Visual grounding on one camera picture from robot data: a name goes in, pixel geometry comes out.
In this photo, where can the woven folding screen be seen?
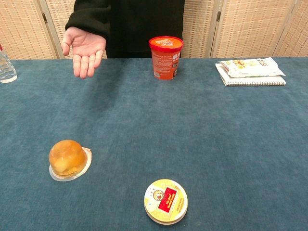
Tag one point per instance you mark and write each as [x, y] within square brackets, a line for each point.
[250, 26]

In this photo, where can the red instant noodle cup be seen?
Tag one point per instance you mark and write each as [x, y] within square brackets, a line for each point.
[166, 59]

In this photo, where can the white spiral notebook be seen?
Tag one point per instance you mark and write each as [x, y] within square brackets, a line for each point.
[252, 80]

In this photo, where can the round yellow tin box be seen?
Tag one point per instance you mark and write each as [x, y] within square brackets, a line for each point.
[166, 201]

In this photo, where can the clear plastic water bottle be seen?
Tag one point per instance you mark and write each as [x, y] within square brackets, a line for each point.
[6, 67]

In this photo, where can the person in black sweater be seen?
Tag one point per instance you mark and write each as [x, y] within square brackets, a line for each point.
[134, 21]

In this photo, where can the white snack packet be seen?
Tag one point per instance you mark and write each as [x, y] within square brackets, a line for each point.
[252, 67]

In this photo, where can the person's bare hand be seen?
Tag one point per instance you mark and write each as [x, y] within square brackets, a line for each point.
[85, 51]

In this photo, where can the orange fruit jelly cup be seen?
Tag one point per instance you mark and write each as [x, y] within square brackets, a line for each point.
[67, 157]

